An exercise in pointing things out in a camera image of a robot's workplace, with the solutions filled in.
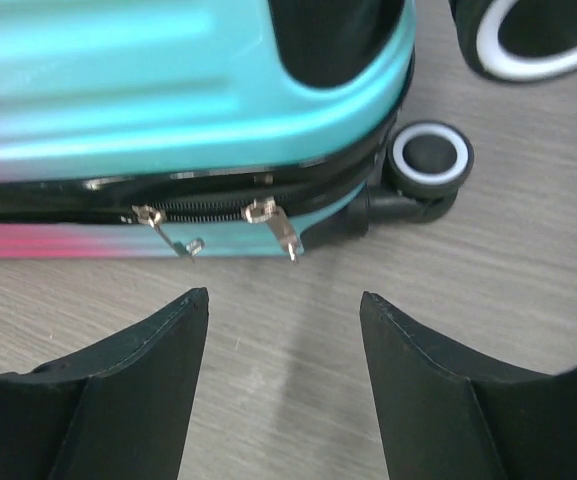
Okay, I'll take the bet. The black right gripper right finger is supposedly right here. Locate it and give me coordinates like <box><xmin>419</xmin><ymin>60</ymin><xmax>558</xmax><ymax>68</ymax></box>
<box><xmin>360</xmin><ymin>293</ymin><xmax>577</xmax><ymax>480</ymax></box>

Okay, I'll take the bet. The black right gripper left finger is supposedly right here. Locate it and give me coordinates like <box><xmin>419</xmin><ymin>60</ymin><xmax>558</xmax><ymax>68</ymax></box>
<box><xmin>0</xmin><ymin>288</ymin><xmax>209</xmax><ymax>480</ymax></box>

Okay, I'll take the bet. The pink and teal children's suitcase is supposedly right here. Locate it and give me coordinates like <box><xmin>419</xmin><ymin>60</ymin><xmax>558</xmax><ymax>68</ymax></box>
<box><xmin>0</xmin><ymin>1</ymin><xmax>474</xmax><ymax>258</ymax></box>

